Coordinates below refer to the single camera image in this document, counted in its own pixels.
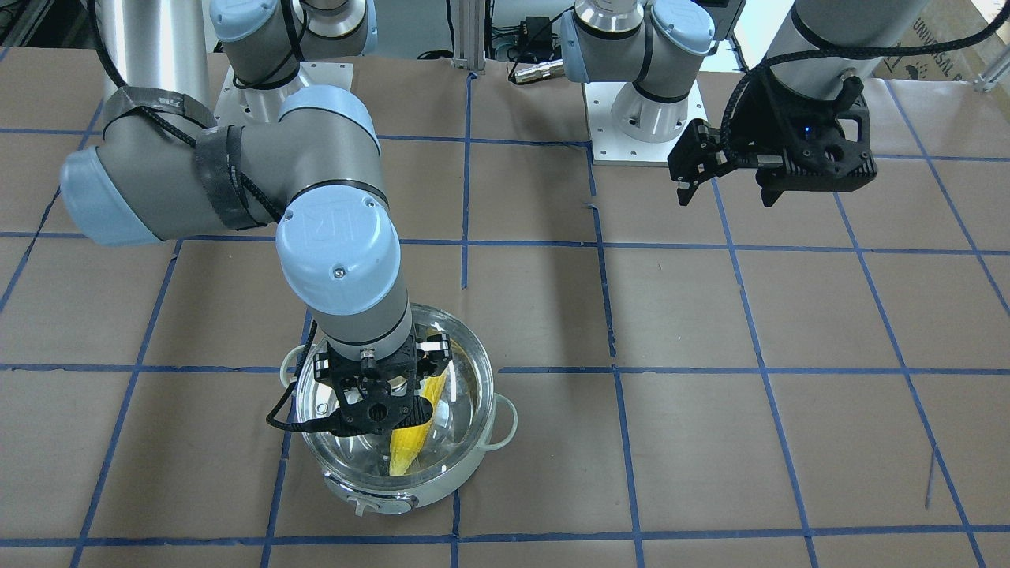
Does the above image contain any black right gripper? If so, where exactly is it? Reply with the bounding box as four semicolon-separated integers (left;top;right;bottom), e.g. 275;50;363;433
312;332;452;436

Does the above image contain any yellow corn cob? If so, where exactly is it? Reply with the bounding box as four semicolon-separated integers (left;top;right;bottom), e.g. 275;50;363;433
388;372;445;476

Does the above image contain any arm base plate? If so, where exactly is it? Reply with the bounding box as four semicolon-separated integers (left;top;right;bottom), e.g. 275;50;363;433
583;82;706;166

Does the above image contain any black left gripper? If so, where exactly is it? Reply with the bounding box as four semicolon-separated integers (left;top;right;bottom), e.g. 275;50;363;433
668;75;879;207

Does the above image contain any cardboard box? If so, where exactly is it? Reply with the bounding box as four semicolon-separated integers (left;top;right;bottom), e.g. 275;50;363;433
873;1;1008;82

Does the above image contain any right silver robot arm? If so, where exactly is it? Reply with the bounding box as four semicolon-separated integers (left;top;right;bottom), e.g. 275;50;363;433
60;1;451;436

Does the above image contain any pale green cooking pot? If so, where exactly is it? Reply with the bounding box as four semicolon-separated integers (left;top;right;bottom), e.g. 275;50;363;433
280;304;519;518

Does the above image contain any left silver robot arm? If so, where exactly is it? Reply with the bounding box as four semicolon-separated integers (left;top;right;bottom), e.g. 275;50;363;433
559;1;924;207

